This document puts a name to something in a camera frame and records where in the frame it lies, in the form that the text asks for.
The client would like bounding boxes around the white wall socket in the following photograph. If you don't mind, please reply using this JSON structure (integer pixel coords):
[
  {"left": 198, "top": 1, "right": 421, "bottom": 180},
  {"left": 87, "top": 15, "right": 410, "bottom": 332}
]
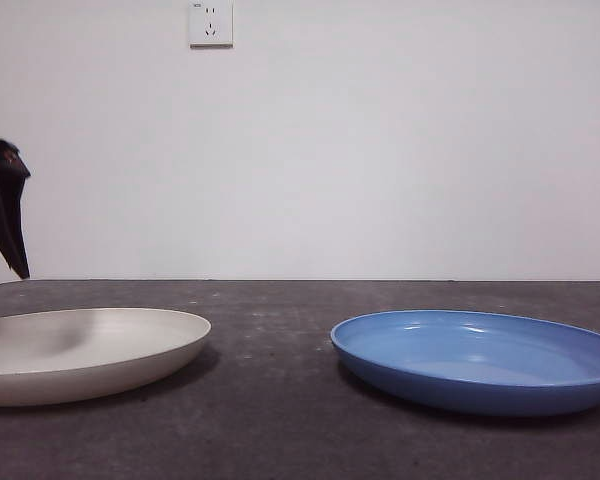
[{"left": 188, "top": 1, "right": 235, "bottom": 50}]

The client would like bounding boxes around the white round plate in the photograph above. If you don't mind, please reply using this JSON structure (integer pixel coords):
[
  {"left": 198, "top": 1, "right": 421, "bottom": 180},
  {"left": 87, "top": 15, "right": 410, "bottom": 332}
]
[{"left": 0, "top": 306, "right": 213, "bottom": 408}]

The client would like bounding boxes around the blue round plate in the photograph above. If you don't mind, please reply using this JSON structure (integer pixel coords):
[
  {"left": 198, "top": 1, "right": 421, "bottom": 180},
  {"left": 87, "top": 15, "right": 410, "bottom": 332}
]
[{"left": 329, "top": 308, "right": 600, "bottom": 417}]

